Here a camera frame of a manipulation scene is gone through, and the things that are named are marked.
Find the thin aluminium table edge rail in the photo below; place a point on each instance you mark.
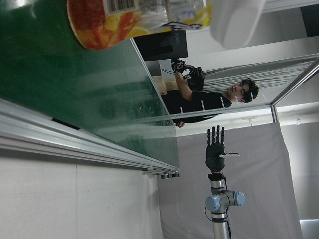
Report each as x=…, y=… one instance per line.
x=154, y=87

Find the wide aluminium frame rail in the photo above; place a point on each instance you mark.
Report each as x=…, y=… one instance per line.
x=74, y=147

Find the orange yellow snack bag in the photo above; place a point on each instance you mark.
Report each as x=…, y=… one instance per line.
x=94, y=25

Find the green table mat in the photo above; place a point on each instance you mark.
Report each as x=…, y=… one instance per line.
x=74, y=87

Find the clear bottle yellow label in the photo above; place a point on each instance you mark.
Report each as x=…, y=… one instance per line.
x=174, y=12

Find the cardboard boxes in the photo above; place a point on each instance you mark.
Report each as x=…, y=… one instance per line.
x=164, y=85

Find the black Huawei monitor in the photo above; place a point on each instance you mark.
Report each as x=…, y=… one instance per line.
x=162, y=47

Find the black rail clamp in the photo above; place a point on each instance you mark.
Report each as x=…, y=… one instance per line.
x=170, y=175

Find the grey backdrop curtain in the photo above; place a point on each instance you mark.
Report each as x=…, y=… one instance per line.
x=249, y=186

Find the grey window blind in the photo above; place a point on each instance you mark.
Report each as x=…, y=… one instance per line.
x=261, y=71

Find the person in black shirt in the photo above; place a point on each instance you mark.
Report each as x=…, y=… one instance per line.
x=207, y=99

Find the black teleoperation glove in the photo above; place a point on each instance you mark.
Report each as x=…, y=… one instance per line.
x=178, y=66

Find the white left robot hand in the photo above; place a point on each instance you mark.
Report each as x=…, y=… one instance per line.
x=234, y=22

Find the black wrist tracker device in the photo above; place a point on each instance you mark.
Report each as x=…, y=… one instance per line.
x=197, y=78

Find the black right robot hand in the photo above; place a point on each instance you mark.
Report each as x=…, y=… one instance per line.
x=214, y=153

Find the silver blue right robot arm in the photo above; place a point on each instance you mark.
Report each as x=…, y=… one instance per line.
x=219, y=199

